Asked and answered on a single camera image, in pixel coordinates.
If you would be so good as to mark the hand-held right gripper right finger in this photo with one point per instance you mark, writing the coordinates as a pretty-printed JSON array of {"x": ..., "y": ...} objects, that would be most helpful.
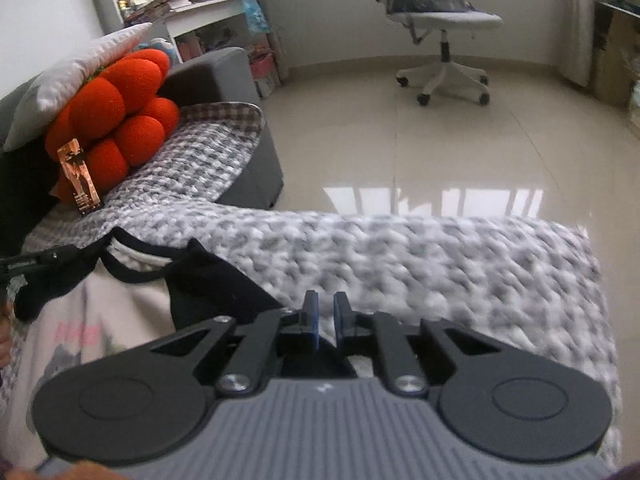
[{"x": 341, "y": 322}]

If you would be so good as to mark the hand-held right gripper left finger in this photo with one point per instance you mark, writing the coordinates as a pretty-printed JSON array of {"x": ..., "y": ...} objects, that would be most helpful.
[{"x": 311, "y": 320}]

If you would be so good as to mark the orange plush cushion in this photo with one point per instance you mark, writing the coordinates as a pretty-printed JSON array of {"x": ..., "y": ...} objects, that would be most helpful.
[{"x": 95, "y": 105}]

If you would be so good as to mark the person's left hand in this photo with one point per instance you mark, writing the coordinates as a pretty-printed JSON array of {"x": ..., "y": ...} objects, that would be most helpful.
[{"x": 4, "y": 340}]

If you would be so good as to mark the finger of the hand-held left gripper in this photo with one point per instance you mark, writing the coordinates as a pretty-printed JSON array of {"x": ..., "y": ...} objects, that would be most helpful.
[{"x": 70, "y": 255}]

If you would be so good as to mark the grey white knitted blanket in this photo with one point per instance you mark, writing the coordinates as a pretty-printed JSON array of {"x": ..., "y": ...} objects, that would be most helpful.
[{"x": 450, "y": 270}]

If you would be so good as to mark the blue patterned bag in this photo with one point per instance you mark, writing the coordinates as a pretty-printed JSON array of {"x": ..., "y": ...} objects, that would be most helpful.
[{"x": 252, "y": 15}]

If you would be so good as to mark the white office chair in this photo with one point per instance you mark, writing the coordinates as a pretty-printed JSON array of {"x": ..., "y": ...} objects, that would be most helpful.
[{"x": 450, "y": 20}]

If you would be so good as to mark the white desk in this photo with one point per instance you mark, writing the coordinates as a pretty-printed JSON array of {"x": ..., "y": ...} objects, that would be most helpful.
[{"x": 210, "y": 10}]

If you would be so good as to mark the stack of magazines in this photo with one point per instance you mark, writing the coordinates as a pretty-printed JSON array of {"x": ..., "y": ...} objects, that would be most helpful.
[{"x": 155, "y": 7}]

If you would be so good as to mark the cream and black t-shirt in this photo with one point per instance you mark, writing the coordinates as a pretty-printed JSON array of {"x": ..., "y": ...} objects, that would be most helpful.
[{"x": 75, "y": 310}]

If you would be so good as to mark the wooden shelf unit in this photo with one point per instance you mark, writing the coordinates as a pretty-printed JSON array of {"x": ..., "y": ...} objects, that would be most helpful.
[{"x": 616, "y": 50}]

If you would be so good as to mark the dark grey sofa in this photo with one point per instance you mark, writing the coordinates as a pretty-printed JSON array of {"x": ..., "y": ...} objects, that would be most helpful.
[{"x": 215, "y": 72}]

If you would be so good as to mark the pale curtain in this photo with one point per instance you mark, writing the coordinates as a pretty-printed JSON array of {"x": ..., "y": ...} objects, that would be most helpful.
[{"x": 579, "y": 20}]

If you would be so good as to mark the white pillow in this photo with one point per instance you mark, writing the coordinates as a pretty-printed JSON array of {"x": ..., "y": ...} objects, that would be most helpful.
[{"x": 75, "y": 65}]

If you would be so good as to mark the glossy photo card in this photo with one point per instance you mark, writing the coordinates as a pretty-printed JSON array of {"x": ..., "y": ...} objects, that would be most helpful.
[{"x": 80, "y": 180}]

